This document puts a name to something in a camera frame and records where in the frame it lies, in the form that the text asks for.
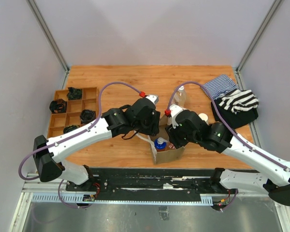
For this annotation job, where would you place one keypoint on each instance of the pink cap bottle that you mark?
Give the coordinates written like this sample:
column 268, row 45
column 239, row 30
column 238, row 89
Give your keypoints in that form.
column 170, row 146

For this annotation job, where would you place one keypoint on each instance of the clear bottle white cap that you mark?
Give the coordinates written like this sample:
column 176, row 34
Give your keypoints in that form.
column 180, row 97

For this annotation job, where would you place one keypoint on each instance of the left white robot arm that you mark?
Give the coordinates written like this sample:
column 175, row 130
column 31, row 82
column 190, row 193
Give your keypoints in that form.
column 50, row 154

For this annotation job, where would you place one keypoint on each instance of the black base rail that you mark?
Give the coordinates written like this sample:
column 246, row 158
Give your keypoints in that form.
column 148, row 185

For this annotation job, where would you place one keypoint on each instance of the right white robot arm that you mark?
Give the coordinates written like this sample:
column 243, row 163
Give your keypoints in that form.
column 271, row 176

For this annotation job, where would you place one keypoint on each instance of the black white striped cloth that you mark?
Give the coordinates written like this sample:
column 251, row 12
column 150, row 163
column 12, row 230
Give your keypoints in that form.
column 239, row 101

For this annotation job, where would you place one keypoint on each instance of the green bottle white cap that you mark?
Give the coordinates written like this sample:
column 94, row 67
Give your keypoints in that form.
column 204, row 117

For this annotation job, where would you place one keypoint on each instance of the dark rolled sock orange pattern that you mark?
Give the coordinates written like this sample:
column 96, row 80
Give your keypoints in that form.
column 58, row 106

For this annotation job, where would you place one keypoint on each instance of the blue white striped cloth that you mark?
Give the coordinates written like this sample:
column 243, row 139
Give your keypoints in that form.
column 218, row 87

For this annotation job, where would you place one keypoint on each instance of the blue cap bottle front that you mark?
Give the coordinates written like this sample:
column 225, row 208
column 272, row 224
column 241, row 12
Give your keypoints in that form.
column 160, row 144

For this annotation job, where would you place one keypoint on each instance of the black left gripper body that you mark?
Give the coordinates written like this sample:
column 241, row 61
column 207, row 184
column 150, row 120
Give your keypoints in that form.
column 149, row 127

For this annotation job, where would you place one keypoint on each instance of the dark rolled sock yellow pattern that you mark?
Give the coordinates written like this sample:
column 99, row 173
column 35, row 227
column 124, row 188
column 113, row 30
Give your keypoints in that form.
column 70, row 128

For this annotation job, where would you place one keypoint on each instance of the wooden compartment tray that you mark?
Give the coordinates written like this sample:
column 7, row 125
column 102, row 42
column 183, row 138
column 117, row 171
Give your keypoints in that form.
column 74, row 108

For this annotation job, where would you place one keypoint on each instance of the dark blue rolled sock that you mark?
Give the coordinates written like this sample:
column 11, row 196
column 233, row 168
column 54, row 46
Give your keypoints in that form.
column 87, row 116

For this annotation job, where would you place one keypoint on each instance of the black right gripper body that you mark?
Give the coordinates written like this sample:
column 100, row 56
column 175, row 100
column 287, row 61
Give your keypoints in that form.
column 180, row 138

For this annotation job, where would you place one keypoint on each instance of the dark green rolled sock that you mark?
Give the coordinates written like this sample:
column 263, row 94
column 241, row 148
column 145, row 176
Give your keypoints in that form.
column 74, row 94

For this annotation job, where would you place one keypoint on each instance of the beige canvas bag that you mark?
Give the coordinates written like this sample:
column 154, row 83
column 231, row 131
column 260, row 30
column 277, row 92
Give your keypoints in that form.
column 163, row 156

